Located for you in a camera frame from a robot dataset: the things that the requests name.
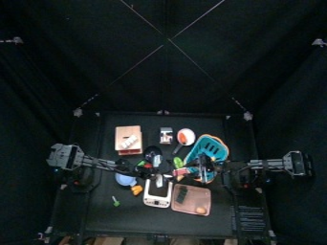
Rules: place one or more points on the toy salmon sushi block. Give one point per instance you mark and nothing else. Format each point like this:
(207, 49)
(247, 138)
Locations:
(181, 172)

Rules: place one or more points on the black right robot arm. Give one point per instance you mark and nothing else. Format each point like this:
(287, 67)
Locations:
(273, 164)

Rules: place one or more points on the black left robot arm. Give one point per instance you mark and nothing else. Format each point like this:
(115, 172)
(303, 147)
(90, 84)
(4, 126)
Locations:
(69, 156)

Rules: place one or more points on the light blue toy plate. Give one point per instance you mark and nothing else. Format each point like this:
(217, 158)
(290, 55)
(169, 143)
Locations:
(125, 180)

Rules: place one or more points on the pink rectangular tray plate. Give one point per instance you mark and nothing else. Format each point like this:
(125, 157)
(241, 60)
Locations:
(197, 197)

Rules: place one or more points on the yellow toy egg sushi block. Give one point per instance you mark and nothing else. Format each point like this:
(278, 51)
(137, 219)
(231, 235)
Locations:
(179, 178)

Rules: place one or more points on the green toy leaf vegetable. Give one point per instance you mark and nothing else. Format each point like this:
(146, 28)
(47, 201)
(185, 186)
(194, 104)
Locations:
(178, 162)

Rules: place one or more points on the small silver white object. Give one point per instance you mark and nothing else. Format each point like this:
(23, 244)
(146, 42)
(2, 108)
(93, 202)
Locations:
(159, 180)

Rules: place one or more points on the pale blue toy cup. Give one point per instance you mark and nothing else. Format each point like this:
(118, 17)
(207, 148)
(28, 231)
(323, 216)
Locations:
(157, 160)

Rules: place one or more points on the orange toy food piece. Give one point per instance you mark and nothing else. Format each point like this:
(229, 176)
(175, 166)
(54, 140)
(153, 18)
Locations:
(137, 190)

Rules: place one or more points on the dark green nori sushi block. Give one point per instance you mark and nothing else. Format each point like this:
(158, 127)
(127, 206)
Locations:
(182, 194)

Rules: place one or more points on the black round toy pot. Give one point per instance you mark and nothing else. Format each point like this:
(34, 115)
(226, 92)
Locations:
(153, 150)

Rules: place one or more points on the teal basket with orange rim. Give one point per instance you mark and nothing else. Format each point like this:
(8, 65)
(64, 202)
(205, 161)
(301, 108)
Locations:
(213, 147)

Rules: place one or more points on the white toy induction cooker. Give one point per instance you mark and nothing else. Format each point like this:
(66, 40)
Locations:
(158, 196)

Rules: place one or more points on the white toy frying pan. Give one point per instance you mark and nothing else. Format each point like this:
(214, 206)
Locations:
(186, 136)

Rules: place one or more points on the wooden box with white pieces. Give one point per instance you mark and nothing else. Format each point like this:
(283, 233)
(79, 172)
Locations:
(127, 140)

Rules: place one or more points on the small orange toy food ball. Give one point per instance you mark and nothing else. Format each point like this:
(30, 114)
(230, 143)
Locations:
(201, 210)

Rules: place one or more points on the small silver toy appliance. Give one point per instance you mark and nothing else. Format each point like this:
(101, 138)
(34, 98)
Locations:
(166, 135)

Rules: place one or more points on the small green toy piece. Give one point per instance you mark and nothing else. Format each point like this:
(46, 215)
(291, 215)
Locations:
(115, 201)

